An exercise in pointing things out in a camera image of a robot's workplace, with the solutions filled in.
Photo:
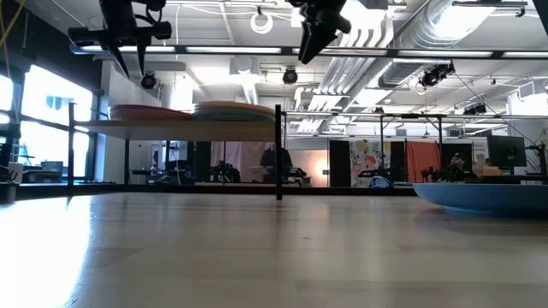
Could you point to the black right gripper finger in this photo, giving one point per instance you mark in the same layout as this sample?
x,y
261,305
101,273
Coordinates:
x,y
314,43

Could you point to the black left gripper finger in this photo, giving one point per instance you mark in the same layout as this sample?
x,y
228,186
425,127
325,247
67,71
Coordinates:
x,y
144,53
117,57

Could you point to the orange plate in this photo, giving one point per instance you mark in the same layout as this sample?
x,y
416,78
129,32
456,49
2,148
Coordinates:
x,y
150,116

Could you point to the large blue plate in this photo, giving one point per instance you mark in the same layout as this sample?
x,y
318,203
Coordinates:
x,y
484,197

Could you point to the black background robot arm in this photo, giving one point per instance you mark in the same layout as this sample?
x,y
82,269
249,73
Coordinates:
x,y
299,174
224,172
434,173

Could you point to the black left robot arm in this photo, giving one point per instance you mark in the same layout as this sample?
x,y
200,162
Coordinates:
x,y
120,5

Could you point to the black ceiling spotlight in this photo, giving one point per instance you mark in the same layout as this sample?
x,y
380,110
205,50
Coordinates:
x,y
290,75
148,80

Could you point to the long ceiling light strip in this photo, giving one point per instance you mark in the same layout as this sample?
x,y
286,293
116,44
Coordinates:
x,y
235,50

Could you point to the large bright window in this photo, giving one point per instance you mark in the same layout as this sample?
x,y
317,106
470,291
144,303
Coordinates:
x,y
51,149

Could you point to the black partition panel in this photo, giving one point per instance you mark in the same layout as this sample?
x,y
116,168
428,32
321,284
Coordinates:
x,y
339,162
397,160

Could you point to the black ceiling light cluster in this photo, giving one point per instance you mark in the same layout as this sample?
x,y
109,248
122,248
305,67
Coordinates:
x,y
436,75

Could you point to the white curtain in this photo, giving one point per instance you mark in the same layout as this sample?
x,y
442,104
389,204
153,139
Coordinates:
x,y
240,156

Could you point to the blue white round object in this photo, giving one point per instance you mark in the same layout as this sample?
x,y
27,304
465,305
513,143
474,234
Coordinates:
x,y
379,182

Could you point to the orange curtain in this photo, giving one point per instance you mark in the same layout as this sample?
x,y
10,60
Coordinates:
x,y
423,160

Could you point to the small black ceiling light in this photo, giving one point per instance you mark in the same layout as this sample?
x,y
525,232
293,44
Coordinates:
x,y
475,109

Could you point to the seated person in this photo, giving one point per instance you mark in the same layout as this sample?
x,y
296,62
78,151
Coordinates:
x,y
457,164

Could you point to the brown cardboard box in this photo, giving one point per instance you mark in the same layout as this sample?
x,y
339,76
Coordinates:
x,y
491,171

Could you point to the black computer monitor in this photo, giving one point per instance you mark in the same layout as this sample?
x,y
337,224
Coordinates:
x,y
506,151

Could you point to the silver air duct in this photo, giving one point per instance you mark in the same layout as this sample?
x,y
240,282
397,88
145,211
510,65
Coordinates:
x,y
428,43

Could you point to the black metal frame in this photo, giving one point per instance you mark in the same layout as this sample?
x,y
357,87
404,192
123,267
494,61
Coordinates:
x,y
411,116

